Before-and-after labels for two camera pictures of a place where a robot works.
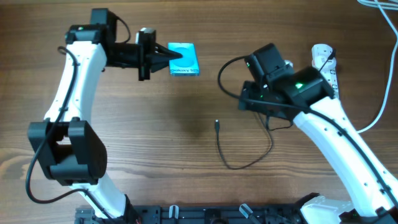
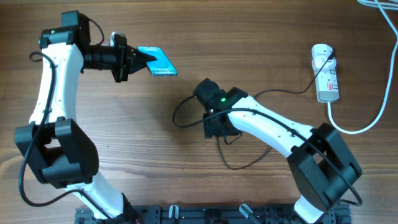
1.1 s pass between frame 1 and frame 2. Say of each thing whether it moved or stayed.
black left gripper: moved
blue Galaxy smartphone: moved
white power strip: stayed
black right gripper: moved
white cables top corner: stayed
